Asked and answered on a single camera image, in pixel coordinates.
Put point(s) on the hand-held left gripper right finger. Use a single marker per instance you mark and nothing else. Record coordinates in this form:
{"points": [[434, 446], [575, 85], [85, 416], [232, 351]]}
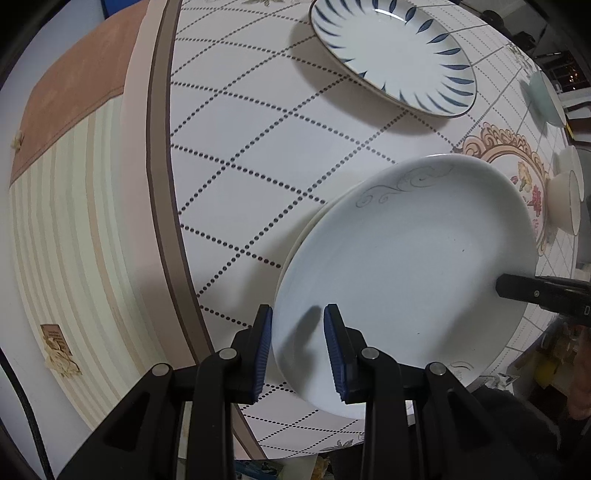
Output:
{"points": [[333, 355]]}

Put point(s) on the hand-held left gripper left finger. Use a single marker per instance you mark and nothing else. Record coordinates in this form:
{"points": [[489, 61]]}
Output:
{"points": [[263, 355]]}

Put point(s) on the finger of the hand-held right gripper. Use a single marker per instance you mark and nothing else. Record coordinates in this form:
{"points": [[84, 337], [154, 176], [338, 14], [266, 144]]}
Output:
{"points": [[531, 290]]}

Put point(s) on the white bowl with dark rim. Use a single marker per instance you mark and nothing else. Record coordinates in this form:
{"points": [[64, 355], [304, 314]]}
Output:
{"points": [[561, 203]]}

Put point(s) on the white plate with grey swirls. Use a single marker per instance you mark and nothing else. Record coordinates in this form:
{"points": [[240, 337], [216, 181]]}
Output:
{"points": [[406, 277]]}

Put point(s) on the plain white plate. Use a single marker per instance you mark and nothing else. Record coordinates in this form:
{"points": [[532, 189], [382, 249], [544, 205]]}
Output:
{"points": [[295, 242]]}

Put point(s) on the light blue bowl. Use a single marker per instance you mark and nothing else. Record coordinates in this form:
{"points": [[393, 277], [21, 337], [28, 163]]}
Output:
{"points": [[542, 99]]}

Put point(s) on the white plate with blue stripes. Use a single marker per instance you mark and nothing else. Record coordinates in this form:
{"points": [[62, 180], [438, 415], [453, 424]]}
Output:
{"points": [[392, 46]]}

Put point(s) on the person's right forearm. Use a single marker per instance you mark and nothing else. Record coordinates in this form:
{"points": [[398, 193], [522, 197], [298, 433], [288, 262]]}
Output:
{"points": [[582, 387]]}

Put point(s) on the yellow object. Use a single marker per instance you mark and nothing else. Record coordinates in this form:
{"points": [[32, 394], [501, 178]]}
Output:
{"points": [[549, 369]]}

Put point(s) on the printed floral grid tablecloth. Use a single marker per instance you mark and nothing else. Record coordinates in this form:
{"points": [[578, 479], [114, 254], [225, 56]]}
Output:
{"points": [[231, 138]]}

